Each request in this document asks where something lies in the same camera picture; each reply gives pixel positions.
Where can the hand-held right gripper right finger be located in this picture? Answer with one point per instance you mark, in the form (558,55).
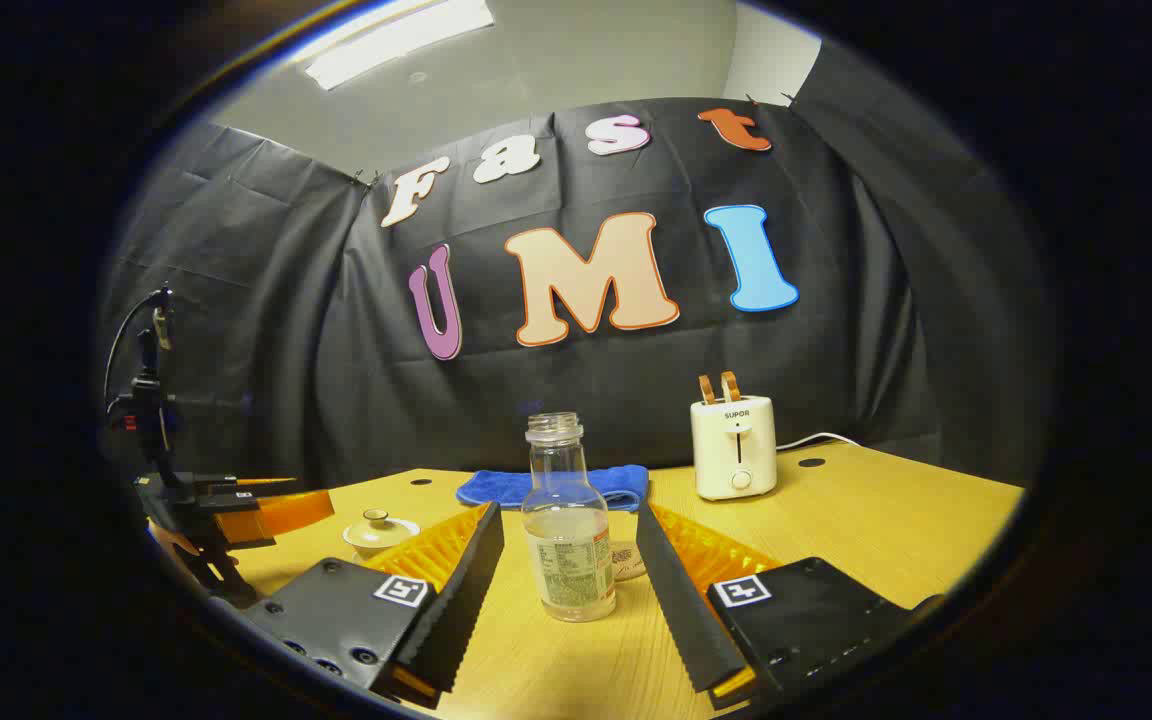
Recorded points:
(681,600)

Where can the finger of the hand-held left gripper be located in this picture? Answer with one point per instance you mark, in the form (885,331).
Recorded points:
(256,485)
(286,512)

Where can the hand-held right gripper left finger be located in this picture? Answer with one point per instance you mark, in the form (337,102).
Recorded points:
(461,595)

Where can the round cork coaster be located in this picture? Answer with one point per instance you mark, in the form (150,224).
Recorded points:
(629,560)

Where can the clear glass water bottle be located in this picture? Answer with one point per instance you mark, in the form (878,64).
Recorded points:
(566,560)

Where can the blue towel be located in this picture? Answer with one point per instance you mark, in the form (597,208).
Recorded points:
(496,485)

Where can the white toaster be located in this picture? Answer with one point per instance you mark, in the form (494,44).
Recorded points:
(736,450)

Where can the bread slice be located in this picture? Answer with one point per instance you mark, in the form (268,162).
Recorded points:
(730,385)
(707,388)

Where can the black backdrop cloth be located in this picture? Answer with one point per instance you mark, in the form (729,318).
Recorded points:
(636,380)

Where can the ceiling light panel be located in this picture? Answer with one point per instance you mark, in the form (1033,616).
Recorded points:
(396,40)

